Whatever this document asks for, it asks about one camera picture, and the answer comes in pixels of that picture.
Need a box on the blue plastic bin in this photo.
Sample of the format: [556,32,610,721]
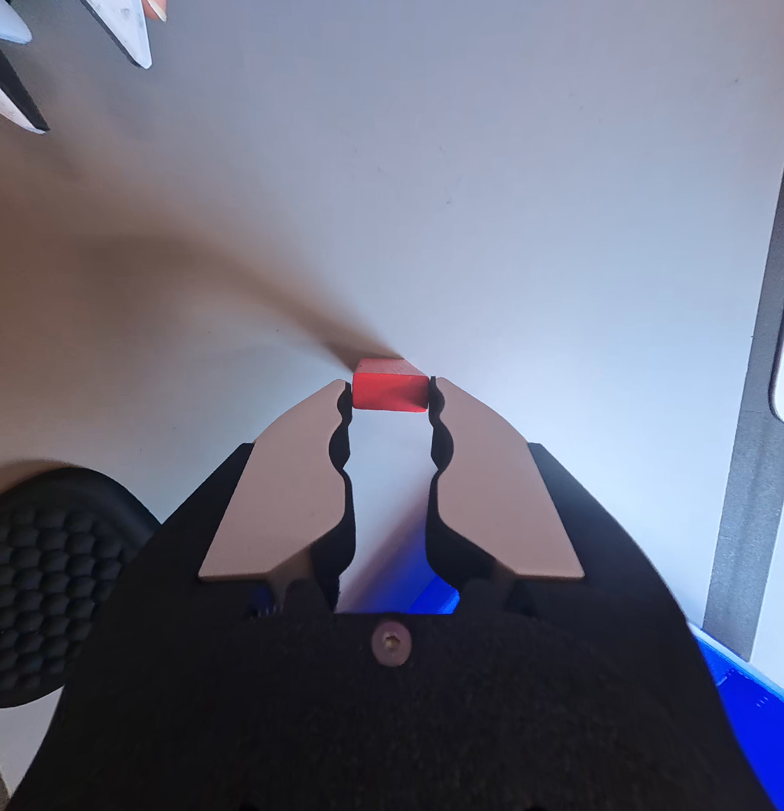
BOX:
[404,570,784,811]

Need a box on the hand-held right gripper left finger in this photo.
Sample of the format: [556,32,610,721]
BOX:
[198,379,356,599]

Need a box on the red wooden plank block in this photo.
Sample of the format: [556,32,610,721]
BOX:
[352,358,431,414]

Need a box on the black mesh wrist rest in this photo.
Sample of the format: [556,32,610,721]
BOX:
[0,467,161,709]

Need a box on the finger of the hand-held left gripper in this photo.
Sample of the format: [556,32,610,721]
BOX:
[81,0,153,71]
[0,38,50,135]

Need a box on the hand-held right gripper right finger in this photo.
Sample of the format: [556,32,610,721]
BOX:
[425,376,586,582]

